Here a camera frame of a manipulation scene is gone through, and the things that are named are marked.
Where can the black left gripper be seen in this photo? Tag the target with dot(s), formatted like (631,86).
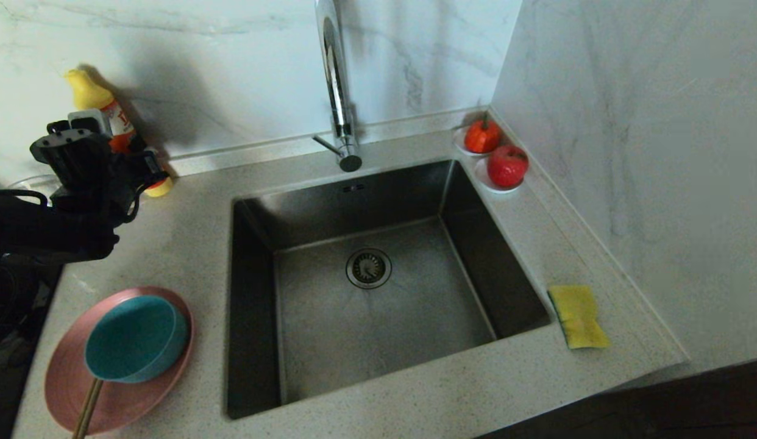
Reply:
(98,189)

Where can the orange detergent bottle yellow cap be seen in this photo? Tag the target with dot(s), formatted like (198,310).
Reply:
(89,91)

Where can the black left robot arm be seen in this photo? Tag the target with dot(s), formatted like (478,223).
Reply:
(43,228)

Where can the stainless steel sink basin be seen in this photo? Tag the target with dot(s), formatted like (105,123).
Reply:
(384,338)

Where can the yellow and green sponge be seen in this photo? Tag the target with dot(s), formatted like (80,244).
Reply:
(577,316)

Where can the teal bowl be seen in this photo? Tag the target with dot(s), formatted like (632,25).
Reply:
(136,338)

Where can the chrome kitchen faucet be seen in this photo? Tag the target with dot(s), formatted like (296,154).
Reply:
(337,91)

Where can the round metal drain strainer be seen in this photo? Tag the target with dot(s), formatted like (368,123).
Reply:
(368,267)

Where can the pink round plate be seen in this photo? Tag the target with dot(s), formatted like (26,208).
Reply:
(135,405)

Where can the black cooktop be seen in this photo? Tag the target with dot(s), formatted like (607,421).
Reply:
(7,390)

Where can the small white dish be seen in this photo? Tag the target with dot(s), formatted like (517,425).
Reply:
(483,180)
(459,142)

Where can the red tomato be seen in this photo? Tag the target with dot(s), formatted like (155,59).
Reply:
(482,136)

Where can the red apple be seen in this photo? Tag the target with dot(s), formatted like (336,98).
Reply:
(508,166)

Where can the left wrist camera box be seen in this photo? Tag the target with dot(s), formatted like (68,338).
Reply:
(80,137)

